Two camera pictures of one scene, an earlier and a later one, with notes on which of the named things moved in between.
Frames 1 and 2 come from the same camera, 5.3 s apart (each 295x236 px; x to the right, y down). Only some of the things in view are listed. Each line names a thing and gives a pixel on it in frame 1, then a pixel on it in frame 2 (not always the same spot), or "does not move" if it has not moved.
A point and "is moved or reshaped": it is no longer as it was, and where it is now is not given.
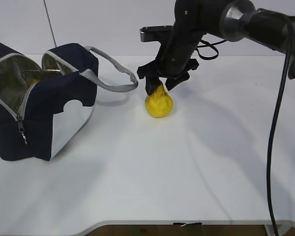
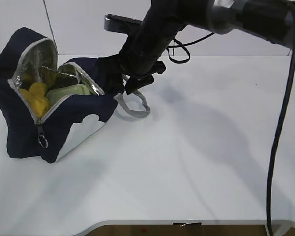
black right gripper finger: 172,82 → 134,83
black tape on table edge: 186,223 does not move
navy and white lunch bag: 38,104 is moved or reshaped
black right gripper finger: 151,83 → 110,73
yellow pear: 160,104 → 34,97
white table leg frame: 281,229 does not move
